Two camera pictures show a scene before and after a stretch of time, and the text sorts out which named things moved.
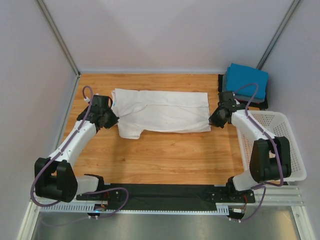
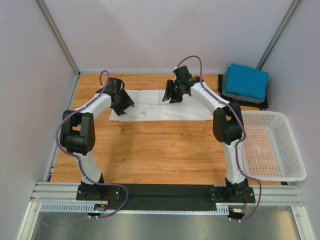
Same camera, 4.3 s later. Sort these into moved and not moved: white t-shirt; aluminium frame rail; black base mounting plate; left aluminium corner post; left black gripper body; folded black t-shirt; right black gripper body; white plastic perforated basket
Moved: white t-shirt; right black gripper body; left black gripper body
Not moved: white plastic perforated basket; black base mounting plate; aluminium frame rail; folded black t-shirt; left aluminium corner post
